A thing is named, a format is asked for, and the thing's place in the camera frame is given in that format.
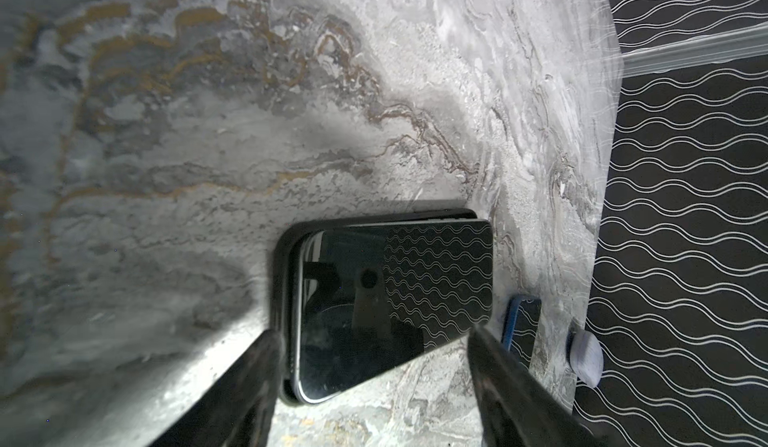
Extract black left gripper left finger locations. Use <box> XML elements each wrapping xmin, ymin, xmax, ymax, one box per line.
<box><xmin>152</xmin><ymin>329</ymin><xmax>284</xmax><ymax>446</ymax></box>

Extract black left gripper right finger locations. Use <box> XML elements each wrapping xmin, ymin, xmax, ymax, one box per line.
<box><xmin>467</xmin><ymin>326</ymin><xmax>618</xmax><ymax>446</ymax></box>

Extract white smartphone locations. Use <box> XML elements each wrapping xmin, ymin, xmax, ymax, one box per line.
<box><xmin>287</xmin><ymin>218</ymin><xmax>494</xmax><ymax>405</ymax></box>

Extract black phone case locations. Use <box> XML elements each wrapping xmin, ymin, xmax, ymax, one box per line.
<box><xmin>269</xmin><ymin>208</ymin><xmax>479</xmax><ymax>407</ymax></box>

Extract dark blue smartphone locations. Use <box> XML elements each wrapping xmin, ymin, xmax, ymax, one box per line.
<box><xmin>502</xmin><ymin>294</ymin><xmax>542</xmax><ymax>368</ymax></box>

